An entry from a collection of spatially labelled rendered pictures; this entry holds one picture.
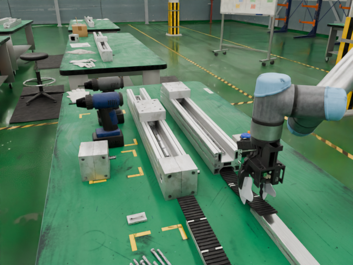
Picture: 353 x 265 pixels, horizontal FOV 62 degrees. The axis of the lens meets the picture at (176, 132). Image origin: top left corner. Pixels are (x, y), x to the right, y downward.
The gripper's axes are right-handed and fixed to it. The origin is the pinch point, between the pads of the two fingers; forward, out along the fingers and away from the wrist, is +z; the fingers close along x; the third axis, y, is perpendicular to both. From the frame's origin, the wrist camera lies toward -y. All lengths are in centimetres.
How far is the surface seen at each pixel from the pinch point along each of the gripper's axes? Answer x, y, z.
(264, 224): -1.1, 8.8, 2.3
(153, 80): 13, -203, 20
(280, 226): 1.0, 12.2, 0.5
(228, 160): 1.3, -19.1, -1.0
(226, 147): 3.0, -24.8, -2.7
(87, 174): -45, -26, 1
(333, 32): 460, -479, 21
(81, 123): -48, -77, 3
